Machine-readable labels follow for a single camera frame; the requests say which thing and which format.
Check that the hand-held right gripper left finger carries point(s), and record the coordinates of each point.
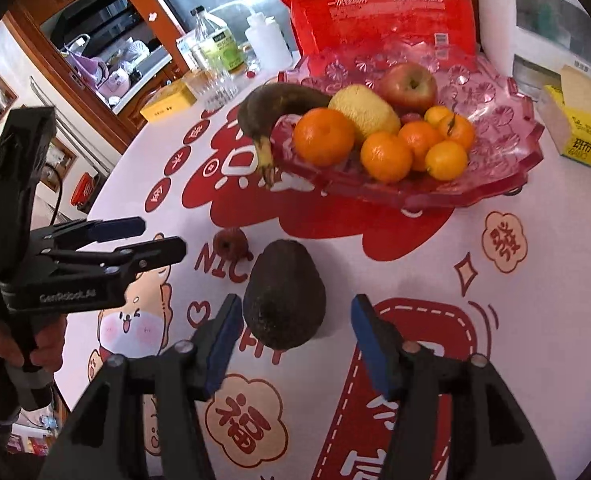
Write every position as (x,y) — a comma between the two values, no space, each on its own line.
(225,345)

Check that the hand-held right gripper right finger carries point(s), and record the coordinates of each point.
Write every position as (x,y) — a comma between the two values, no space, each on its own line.
(370,345)

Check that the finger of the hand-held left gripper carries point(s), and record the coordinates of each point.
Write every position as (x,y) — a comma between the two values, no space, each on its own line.
(155,255)
(115,229)

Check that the wrinkled dark red apple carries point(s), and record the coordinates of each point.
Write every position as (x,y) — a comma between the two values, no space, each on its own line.
(229,242)

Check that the dark green avocado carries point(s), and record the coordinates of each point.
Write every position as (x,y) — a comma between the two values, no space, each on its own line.
(283,295)

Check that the brown overripe banana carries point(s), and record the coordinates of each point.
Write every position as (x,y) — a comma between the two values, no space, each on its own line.
(275,102)

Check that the small yellow-orange mandarin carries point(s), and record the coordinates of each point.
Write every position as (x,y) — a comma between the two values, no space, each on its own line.
(446,161)

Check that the large orange mandarin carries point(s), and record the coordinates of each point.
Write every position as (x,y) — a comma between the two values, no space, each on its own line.
(324,137)

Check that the orange mandarin with stem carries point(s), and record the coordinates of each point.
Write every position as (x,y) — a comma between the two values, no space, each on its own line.
(460,132)

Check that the yellow pear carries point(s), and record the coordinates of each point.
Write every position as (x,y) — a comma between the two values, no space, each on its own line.
(360,110)

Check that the pink glass fruit bowl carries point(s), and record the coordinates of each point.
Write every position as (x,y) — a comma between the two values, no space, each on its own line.
(495,125)

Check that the person's left hand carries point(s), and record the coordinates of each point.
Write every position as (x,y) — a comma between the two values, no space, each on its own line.
(53,340)

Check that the red plastic object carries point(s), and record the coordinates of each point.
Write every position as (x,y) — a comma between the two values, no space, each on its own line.
(83,190)

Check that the yellow tin box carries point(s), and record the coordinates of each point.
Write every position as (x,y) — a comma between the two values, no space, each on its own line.
(168,102)

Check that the red and white printed tablecloth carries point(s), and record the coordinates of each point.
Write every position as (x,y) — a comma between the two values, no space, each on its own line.
(525,285)

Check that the purple plastic container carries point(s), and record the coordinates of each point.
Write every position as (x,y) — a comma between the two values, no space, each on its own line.
(88,65)

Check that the clear glass tumbler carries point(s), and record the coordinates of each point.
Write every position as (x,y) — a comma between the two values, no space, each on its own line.
(213,87)

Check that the glass bottle with green label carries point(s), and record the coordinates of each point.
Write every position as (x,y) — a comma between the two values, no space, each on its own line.
(220,45)

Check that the small glass jar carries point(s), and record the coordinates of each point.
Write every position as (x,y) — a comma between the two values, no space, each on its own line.
(250,60)

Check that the white plastic bottle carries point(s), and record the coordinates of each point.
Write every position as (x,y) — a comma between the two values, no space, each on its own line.
(268,42)

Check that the red and yellow apple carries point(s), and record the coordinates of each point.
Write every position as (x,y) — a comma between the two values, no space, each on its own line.
(408,87)

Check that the yellow tissue box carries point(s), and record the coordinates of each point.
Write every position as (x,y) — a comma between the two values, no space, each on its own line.
(583,130)

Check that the red paper cup package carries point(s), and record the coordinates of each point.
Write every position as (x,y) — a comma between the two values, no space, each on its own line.
(375,15)

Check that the white cabinet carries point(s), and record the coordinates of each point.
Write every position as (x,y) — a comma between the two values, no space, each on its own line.
(540,10)

